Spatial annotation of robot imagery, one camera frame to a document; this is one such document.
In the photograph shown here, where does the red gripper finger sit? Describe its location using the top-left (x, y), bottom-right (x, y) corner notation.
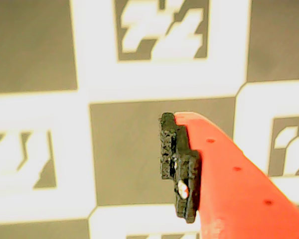
top-left (159, 112), bottom-right (299, 239)

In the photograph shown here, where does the black white marker checkerboard mat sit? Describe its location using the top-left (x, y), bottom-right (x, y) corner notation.
top-left (0, 0), bottom-right (299, 239)

